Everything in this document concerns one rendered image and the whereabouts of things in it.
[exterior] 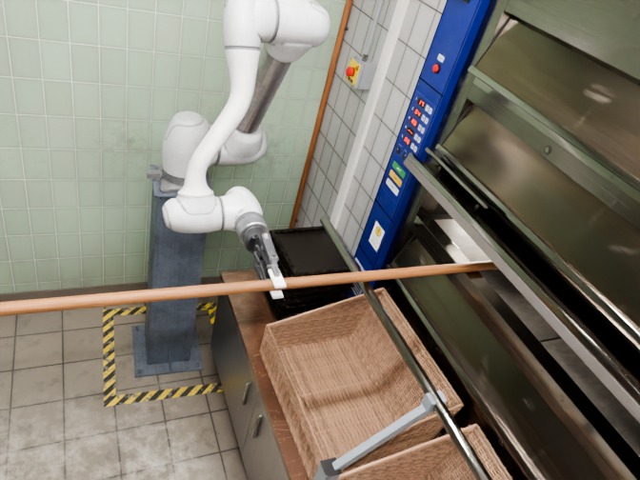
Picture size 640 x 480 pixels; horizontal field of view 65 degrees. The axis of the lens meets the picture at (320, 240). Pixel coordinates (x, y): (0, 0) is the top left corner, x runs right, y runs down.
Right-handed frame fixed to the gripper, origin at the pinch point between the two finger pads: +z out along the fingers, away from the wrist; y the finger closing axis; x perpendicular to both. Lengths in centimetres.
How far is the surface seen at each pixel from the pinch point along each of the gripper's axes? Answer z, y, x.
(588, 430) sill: 57, 3, -64
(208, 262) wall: -119, 99, -18
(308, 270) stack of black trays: -38, 32, -32
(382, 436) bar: 40.7, 14.2, -17.1
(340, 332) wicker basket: -26, 58, -48
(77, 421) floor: -47, 120, 51
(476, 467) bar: 58, 2, -27
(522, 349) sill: 31, 3, -64
